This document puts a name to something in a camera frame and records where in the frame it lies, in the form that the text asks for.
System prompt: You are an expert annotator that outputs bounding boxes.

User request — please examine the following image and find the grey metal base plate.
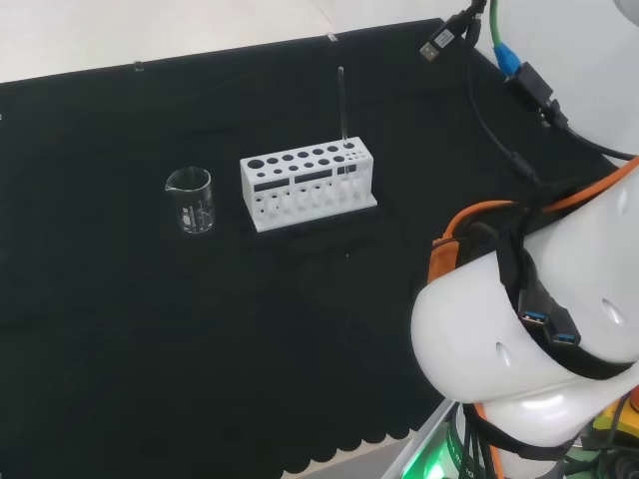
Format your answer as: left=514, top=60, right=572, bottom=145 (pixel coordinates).
left=382, top=398, right=460, bottom=479

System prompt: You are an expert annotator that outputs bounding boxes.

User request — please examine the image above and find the white test tube rack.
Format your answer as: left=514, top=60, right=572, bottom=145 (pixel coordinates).
left=239, top=135, right=379, bottom=234

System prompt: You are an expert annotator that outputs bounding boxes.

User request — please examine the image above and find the clear glass rod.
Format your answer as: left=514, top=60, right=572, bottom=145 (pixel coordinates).
left=337, top=66, right=352, bottom=151

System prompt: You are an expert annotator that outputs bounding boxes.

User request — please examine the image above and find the green cable with blue plug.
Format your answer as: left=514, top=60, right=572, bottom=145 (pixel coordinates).
left=487, top=0, right=523, bottom=79

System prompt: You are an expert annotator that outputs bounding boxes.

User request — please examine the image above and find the yellow stop button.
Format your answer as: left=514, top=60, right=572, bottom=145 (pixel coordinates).
left=591, top=388, right=639, bottom=450

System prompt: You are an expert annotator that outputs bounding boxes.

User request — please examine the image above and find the thin black cable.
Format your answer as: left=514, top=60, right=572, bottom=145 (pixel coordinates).
left=563, top=124, right=639, bottom=162

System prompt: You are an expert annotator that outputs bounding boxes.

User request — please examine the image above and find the small clear glass beaker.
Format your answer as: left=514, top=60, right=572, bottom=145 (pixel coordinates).
left=163, top=168, right=215, bottom=235

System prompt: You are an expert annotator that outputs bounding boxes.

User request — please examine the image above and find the black hub with blue ports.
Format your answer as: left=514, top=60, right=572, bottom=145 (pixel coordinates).
left=517, top=278, right=583, bottom=349

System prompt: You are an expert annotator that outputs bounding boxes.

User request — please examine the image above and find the orange cable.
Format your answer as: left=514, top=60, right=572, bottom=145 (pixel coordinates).
left=429, top=157, right=639, bottom=283

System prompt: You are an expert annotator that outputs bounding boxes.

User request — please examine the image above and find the black adapter box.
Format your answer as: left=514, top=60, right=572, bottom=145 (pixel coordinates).
left=507, top=62, right=570, bottom=132

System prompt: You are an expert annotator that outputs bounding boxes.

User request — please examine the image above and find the black cable with plug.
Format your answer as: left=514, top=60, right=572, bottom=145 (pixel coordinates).
left=418, top=0, right=493, bottom=65

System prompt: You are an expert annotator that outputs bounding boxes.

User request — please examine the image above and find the black bench cloth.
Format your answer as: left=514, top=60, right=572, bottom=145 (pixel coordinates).
left=0, top=17, right=620, bottom=479

